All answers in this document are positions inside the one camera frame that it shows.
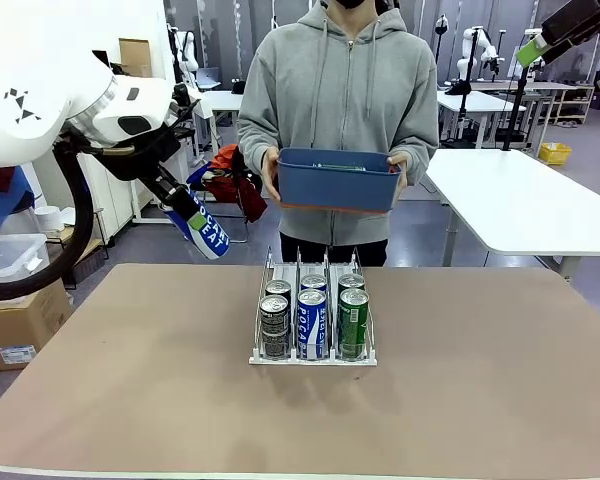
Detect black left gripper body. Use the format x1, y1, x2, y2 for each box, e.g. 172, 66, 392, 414
98, 127, 182, 182

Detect blue Pocari Sweat can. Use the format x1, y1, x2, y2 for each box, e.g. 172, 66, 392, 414
296, 288, 329, 361
299, 273, 329, 294
160, 185, 231, 262

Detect blue plastic basket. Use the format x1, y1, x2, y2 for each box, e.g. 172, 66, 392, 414
276, 147, 404, 216

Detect person's right forearm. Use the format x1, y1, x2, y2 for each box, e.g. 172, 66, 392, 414
237, 112, 281, 174

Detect person's left forearm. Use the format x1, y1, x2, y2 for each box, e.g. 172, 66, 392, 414
389, 117, 440, 189

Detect white can dispenser rack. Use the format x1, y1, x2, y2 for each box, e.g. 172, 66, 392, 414
248, 244, 380, 368

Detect person's right hand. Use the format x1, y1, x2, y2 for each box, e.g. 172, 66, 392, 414
261, 145, 285, 204

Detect person's left hand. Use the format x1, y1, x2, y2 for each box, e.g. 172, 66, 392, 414
386, 153, 411, 192

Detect wooden shelf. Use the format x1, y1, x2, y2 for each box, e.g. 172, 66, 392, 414
527, 82, 596, 126

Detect white side table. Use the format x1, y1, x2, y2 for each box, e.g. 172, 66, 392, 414
129, 179, 181, 225

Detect white cabinet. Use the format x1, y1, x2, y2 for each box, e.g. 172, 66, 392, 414
77, 149, 146, 246

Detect black tripod stand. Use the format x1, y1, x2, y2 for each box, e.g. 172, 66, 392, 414
502, 62, 530, 151

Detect red orange clothes pile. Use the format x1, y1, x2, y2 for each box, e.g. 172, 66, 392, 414
187, 143, 269, 224

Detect white desk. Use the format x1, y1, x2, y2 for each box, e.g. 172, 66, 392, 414
435, 89, 527, 146
192, 89, 246, 151

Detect small cardboard box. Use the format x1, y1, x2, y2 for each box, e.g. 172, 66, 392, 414
118, 38, 151, 79

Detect yellow plastic crate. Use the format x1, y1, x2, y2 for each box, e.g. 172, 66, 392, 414
538, 142, 573, 166

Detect grey laptop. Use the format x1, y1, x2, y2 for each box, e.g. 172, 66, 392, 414
195, 67, 222, 91

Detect white paper roll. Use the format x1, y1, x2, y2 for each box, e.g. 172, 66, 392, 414
33, 205, 64, 234

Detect black Pepsi zero can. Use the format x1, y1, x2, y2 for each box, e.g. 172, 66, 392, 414
264, 279, 294, 304
258, 294, 292, 361

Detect dark red and blue garment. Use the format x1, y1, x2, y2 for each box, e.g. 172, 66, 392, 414
0, 167, 36, 236

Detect large white table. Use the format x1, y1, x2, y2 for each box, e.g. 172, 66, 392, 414
423, 148, 600, 279

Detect clear plastic storage box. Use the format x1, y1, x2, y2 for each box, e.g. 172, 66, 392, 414
0, 233, 51, 297

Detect person in grey hoodie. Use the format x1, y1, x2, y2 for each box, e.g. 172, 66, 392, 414
237, 0, 440, 267

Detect large cardboard box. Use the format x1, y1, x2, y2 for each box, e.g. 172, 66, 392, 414
0, 277, 75, 374

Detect metal frame chair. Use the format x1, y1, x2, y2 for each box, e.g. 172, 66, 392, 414
183, 189, 254, 245

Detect small wire shelf rack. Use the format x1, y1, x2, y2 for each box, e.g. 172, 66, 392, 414
44, 207, 112, 290

